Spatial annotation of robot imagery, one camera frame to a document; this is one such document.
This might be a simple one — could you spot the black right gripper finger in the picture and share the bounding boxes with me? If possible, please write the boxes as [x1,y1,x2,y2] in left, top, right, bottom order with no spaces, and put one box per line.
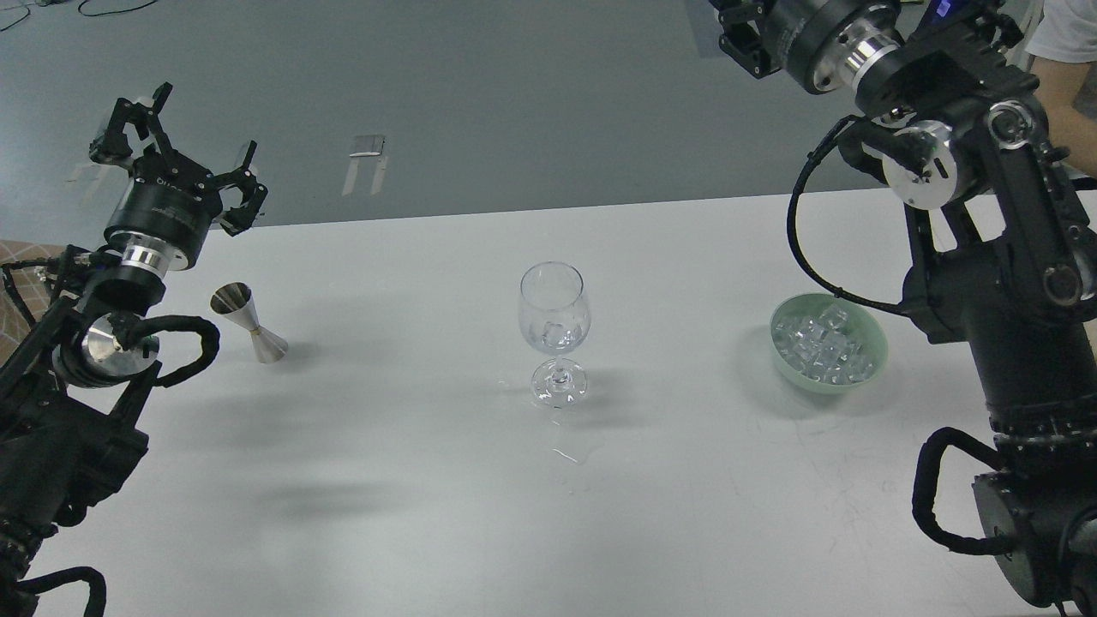
[709,1,782,81]

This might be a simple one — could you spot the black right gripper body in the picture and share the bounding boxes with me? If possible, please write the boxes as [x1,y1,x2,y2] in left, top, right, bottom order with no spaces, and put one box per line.
[764,1,902,96]

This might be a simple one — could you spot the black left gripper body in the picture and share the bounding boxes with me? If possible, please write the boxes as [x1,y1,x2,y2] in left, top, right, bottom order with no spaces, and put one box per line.
[105,153,222,271]

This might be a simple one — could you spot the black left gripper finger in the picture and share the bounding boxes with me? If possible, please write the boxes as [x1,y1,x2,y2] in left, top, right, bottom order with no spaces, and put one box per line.
[210,141,269,236]
[87,82,176,177]

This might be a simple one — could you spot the steel double jigger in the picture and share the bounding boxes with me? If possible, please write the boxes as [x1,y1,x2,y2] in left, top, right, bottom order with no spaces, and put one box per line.
[210,282,289,364]

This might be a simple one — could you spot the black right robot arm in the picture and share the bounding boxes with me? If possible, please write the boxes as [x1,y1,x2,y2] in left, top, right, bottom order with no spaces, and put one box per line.
[713,1,1096,616]

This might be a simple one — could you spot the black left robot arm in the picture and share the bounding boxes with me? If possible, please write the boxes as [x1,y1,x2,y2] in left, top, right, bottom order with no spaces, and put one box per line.
[1,83,269,616]

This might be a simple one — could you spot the clear ice cubes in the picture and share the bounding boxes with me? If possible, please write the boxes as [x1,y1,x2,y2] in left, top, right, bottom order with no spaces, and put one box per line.
[774,305,877,385]

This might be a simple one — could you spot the clear wine glass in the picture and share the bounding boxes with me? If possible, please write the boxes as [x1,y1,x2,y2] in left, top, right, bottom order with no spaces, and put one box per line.
[519,261,592,410]

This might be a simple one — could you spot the tan checkered cushion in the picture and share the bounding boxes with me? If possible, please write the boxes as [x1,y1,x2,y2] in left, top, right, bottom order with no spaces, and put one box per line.
[1,239,65,364]

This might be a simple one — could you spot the person in white shirt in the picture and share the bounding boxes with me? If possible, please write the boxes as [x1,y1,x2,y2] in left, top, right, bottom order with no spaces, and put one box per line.
[1026,1,1096,178]

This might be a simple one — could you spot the green bowl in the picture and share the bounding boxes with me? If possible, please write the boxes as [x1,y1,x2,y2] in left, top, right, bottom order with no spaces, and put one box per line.
[769,293,890,396]

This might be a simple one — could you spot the black floor cable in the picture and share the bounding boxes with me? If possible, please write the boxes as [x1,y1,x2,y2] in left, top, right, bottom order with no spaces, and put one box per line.
[0,0,163,35]

